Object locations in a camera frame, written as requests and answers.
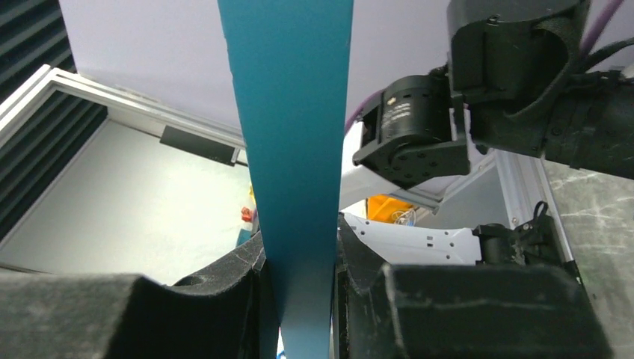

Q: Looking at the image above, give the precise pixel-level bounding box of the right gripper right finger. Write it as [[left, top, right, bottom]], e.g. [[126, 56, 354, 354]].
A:
[[334, 215, 613, 358]]

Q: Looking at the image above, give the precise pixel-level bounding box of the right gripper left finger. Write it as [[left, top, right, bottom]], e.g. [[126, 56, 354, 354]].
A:
[[1, 235, 277, 358]]

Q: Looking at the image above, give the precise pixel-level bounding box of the blue wooden picture frame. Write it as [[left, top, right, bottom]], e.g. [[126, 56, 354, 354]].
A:
[[218, 1, 353, 358]]

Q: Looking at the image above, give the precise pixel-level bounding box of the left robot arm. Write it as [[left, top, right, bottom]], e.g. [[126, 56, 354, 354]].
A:
[[339, 1, 633, 208]]

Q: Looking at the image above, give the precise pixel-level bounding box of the aluminium window frame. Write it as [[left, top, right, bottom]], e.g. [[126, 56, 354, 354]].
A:
[[1, 65, 250, 283]]

